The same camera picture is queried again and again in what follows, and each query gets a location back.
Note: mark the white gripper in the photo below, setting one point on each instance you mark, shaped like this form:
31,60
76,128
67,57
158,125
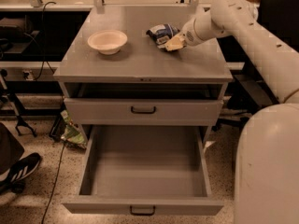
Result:
187,35

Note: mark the blue chip bag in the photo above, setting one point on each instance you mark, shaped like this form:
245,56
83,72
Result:
161,33

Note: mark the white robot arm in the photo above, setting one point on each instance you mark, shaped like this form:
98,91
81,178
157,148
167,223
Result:
267,158

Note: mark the grey drawer cabinet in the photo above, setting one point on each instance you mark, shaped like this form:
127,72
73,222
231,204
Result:
140,70

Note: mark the closed grey middle drawer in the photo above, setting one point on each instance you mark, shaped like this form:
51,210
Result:
143,111

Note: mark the open grey bottom drawer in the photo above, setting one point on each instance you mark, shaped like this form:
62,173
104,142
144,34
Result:
144,171

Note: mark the green snack bag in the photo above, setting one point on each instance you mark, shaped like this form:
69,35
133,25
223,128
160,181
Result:
72,134

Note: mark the white bowl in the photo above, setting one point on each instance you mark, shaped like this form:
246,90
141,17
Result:
107,42

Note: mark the black office chair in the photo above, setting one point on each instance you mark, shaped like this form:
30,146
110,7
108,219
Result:
270,41

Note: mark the black stand leg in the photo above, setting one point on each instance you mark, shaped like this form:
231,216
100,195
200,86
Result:
15,104

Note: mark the black white sneaker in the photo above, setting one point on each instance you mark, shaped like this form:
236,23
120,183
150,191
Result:
21,169

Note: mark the wall power outlet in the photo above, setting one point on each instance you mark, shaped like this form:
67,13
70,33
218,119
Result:
28,75

